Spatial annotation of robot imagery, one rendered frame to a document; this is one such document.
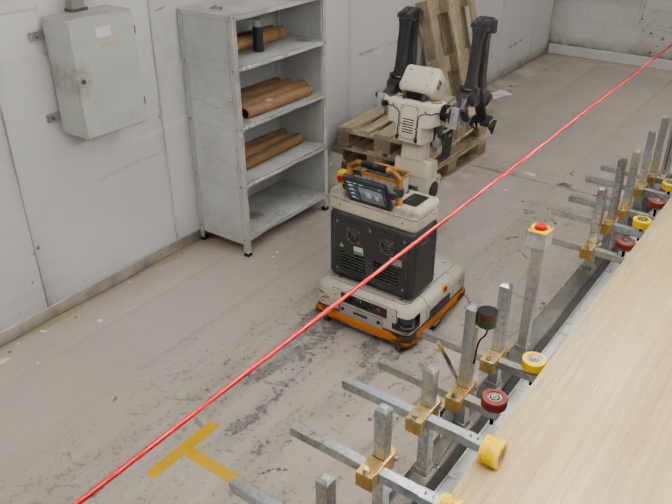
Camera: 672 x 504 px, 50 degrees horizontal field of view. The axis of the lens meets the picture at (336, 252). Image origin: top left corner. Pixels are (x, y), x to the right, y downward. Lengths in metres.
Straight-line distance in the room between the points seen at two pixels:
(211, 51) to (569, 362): 2.84
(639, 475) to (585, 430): 0.20
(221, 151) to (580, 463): 3.15
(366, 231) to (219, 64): 1.39
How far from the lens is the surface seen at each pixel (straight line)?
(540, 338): 2.95
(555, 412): 2.31
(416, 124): 3.80
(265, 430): 3.49
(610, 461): 2.20
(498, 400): 2.30
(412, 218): 3.57
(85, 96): 3.95
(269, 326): 4.14
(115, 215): 4.54
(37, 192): 4.19
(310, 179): 5.43
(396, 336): 3.87
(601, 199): 3.31
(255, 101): 4.74
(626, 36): 9.90
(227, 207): 4.77
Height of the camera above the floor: 2.38
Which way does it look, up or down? 29 degrees down
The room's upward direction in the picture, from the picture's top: straight up
